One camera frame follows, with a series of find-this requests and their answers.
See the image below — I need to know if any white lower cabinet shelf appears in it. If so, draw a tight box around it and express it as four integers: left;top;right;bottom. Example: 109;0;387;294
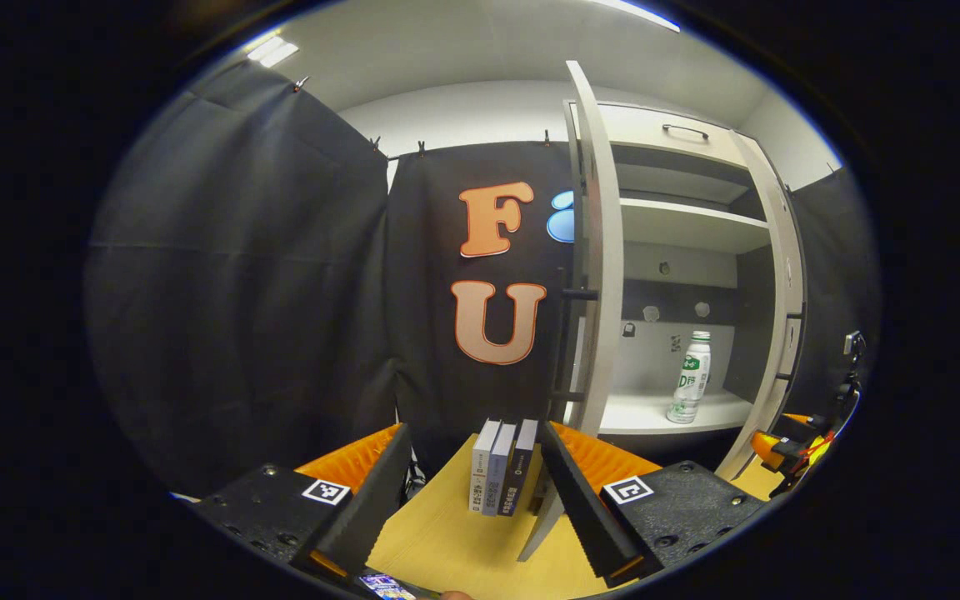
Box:
598;387;754;436

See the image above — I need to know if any white cabinet door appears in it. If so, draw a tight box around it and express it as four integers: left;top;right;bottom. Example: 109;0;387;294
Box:
713;129;806;483
563;60;624;438

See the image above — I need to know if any light grey book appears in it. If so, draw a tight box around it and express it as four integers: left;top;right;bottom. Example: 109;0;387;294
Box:
469;419;502;513

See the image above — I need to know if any white cabinet right door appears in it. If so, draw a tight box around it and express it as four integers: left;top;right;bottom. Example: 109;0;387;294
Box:
713;129;806;483

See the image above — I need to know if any small ceiling light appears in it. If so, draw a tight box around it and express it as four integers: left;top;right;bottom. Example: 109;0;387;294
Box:
247;35;300;69

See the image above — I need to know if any white cabinet shelf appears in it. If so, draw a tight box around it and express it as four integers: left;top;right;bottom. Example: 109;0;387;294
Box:
598;387;754;436
620;197;773;255

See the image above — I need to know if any white upper cabinet shelf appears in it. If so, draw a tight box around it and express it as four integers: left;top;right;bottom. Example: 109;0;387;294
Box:
620;197;773;255

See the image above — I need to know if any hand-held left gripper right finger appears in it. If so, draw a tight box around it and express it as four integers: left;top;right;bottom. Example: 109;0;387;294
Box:
538;419;773;588

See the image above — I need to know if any white cabinet left door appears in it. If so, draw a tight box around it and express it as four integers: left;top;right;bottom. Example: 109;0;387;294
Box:
563;60;624;438

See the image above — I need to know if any white cabinet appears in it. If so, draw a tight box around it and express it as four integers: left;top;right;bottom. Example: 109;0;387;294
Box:
567;100;806;468

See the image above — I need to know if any white bookend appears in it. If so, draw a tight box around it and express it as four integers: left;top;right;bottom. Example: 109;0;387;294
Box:
517;467;568;563

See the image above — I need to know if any white bottle with green label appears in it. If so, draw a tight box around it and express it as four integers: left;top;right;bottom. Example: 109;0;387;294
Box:
666;331;713;425

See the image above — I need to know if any blue grey book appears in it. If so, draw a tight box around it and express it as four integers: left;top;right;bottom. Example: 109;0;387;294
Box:
484;422;518;518

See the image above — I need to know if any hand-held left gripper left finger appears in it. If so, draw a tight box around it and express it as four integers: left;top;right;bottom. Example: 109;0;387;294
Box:
188;421;413;584

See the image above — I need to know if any dark grey book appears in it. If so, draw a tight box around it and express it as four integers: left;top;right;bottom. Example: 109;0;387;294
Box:
498;419;539;518

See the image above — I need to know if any long ceiling light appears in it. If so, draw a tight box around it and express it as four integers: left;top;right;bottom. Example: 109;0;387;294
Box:
588;0;683;34

